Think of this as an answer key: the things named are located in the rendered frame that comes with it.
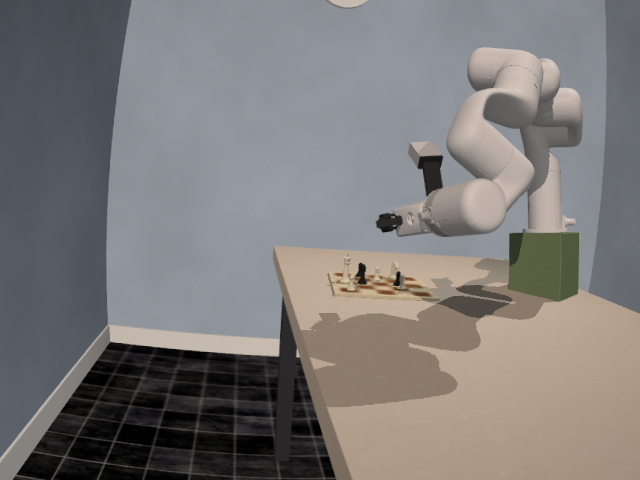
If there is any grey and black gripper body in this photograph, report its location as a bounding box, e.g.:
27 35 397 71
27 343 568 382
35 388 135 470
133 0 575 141
393 191 439 237

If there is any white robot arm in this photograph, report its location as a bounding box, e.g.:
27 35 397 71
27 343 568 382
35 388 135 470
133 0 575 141
408 47 583 237

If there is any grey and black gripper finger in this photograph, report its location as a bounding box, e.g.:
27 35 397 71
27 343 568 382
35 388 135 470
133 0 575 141
376 213 403 233

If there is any brown and cream chessboard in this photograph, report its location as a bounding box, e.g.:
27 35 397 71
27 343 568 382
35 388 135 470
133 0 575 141
328 271 440 301

